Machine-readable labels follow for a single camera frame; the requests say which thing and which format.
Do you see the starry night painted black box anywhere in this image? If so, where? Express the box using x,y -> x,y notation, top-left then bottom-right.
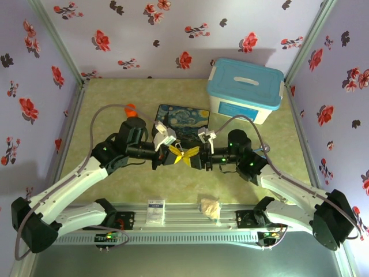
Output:
154,104 -> 212,145

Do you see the orange plastic cylinder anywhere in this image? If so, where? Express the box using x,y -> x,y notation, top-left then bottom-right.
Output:
124,103 -> 140,119

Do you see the crumpled bag with beige contents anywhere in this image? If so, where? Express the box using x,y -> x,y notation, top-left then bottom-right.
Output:
198,196 -> 224,226

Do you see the small white plastic packet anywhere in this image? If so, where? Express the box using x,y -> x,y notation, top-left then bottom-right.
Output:
146,198 -> 167,226

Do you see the white storage box blue lid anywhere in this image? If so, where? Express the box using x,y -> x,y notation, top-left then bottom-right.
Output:
206,57 -> 285,125

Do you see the grey metal lower panel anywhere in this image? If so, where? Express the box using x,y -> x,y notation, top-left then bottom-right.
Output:
11,244 -> 358,277

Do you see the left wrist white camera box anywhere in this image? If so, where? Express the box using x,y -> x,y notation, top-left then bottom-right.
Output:
152,121 -> 177,152

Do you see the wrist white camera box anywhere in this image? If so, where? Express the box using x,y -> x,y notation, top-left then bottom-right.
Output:
152,121 -> 177,152
198,127 -> 217,154

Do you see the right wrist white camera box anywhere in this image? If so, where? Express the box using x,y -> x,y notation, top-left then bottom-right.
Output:
198,127 -> 217,154

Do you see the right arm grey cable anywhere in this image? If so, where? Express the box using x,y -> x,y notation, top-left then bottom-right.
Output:
213,114 -> 363,249

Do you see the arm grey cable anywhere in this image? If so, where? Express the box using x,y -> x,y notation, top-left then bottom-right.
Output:
213,114 -> 363,249
14,103 -> 162,261

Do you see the left arm grey cable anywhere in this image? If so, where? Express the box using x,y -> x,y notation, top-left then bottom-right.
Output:
14,103 -> 162,261

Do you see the aluminium frame rail with bases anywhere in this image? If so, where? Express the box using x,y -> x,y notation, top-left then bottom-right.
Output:
54,201 -> 315,232

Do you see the aluminium side rail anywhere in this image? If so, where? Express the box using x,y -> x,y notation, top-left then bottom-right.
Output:
287,85 -> 325,191
48,80 -> 89,188

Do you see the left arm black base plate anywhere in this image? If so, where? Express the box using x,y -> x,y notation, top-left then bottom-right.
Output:
100,211 -> 136,231

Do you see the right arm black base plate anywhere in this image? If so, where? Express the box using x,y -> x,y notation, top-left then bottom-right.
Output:
235,209 -> 260,229

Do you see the slotted grey cable duct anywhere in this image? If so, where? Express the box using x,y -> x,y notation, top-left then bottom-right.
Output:
54,233 -> 260,246

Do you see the aluminium corner post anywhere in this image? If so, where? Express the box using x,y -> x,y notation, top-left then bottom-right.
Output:
283,0 -> 338,87
28,0 -> 90,87

